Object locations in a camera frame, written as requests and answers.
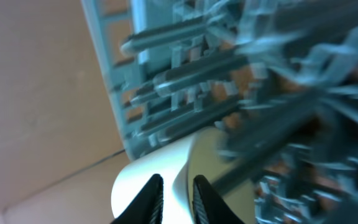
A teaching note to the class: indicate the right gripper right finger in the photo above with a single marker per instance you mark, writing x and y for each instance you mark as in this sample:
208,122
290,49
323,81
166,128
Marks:
208,206

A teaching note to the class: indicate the white cup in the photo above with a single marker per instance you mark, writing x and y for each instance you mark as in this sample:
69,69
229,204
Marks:
178,164

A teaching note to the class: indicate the grey dishwasher rack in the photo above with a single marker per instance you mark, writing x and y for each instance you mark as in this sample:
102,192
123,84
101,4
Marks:
280,78

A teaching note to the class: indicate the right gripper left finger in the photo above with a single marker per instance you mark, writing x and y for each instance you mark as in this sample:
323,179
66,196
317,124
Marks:
147,206

